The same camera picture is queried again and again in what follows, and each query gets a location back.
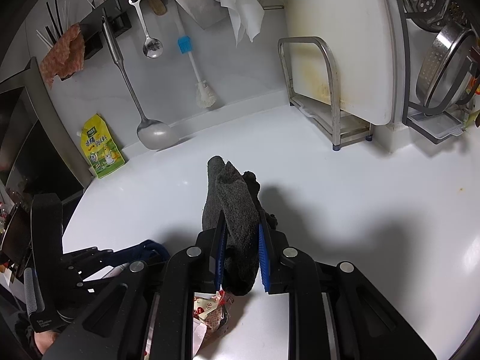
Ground red white snack wrapper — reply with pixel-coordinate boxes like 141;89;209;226
193;289;235;333

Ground dark grey cloth rag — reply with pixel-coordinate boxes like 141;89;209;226
202;156;263;297

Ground person left hand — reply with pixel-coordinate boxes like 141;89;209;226
33;330;59;355

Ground yellow green seasoning pouch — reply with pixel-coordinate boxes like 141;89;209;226
77;114;125;179

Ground black oven appliance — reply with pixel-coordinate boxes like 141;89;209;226
0;58;93;271

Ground steel ladle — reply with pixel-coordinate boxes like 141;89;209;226
101;15;179;151

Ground steel cutting board rack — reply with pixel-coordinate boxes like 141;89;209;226
277;37;374;152

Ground blue white bottle brush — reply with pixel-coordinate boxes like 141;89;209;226
175;16;217;109

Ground orange hanging dishcloth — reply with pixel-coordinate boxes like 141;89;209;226
39;23;86;89

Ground black dish rack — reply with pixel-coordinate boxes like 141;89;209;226
395;0;479;144

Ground small steel spoon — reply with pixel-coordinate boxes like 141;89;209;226
128;0;164;59

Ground chopsticks in holder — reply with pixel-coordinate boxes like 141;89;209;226
36;0;71;50

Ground white cutting board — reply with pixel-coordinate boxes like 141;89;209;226
284;0;395;125

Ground black wall hook rail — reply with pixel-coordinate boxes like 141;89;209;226
80;0;228;59

